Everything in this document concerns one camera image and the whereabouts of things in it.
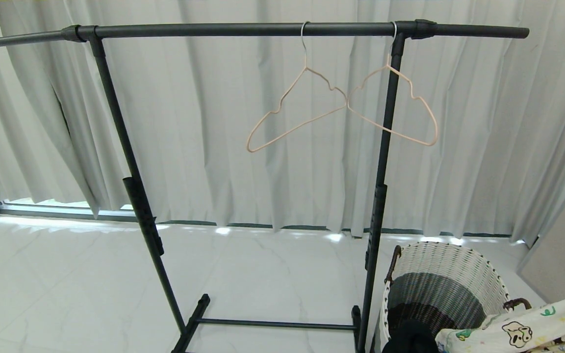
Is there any pink clothes hanger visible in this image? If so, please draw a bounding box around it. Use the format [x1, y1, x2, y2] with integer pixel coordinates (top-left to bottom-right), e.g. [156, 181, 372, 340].
[246, 21, 348, 153]
[347, 21, 438, 147]

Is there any black garment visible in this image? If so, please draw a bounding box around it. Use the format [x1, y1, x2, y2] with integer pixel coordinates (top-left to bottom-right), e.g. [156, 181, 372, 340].
[382, 319, 441, 353]

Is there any cream printed garment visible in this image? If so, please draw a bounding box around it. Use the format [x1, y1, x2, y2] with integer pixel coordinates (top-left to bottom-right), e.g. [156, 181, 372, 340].
[435, 288, 565, 353]

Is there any black clothes rack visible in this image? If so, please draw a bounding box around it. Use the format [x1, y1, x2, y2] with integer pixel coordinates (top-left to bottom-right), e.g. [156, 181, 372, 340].
[0, 19, 530, 353]

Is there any white laundry basket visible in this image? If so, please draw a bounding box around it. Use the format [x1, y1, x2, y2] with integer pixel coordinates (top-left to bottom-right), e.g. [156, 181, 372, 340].
[380, 240, 533, 353]

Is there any white curtain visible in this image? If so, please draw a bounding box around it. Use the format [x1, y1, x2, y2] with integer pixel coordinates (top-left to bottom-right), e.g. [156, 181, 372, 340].
[0, 0, 565, 247]
[0, 0, 98, 216]

